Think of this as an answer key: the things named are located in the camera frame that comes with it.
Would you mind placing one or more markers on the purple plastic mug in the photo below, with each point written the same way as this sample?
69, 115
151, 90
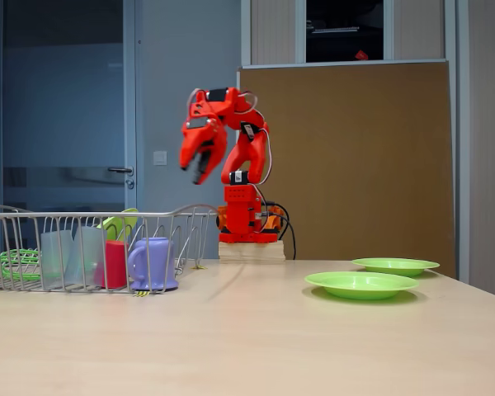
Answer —
156, 260

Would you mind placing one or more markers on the small red object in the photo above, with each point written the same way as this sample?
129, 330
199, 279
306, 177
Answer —
361, 55

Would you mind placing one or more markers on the brown cork board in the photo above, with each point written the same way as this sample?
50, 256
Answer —
416, 123

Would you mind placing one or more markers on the wooden base block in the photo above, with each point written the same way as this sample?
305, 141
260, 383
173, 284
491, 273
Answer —
251, 251

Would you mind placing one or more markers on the grey glass door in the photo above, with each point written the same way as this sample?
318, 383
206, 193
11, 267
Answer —
66, 103

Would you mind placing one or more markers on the green plastic plate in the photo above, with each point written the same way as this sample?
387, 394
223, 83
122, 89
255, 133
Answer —
396, 266
115, 224
363, 284

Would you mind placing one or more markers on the orange table clamp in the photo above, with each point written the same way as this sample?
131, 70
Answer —
219, 220

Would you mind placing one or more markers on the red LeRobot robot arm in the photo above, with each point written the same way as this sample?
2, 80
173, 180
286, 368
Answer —
247, 156

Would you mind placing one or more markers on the white light switch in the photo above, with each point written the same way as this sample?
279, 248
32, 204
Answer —
160, 158

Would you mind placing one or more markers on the red plastic cup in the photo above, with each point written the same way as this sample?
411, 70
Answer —
115, 264

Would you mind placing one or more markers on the yellow black striped tape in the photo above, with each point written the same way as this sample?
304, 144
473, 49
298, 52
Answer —
199, 267
141, 293

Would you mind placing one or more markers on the grey translucent plastic cup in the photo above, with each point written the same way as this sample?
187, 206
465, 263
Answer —
86, 255
55, 255

